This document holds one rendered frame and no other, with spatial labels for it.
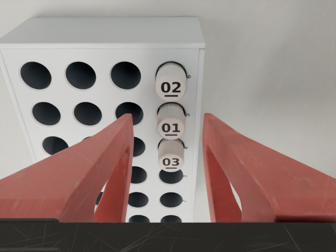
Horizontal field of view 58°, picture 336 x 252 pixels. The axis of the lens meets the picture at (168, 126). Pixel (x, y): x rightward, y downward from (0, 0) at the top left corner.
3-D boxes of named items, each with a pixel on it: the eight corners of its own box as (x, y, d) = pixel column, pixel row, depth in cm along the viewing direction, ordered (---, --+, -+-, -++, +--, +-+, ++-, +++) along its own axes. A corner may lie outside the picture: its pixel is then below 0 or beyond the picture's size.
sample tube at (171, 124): (182, 91, 17) (185, 141, 13) (160, 91, 17) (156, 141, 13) (182, 70, 16) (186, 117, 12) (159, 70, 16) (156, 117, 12)
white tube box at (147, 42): (189, 192, 22) (192, 238, 19) (74, 192, 22) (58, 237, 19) (198, 16, 15) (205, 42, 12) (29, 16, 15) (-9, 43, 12)
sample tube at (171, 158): (181, 119, 18) (184, 173, 14) (160, 119, 18) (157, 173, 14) (182, 101, 17) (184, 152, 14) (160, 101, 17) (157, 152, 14)
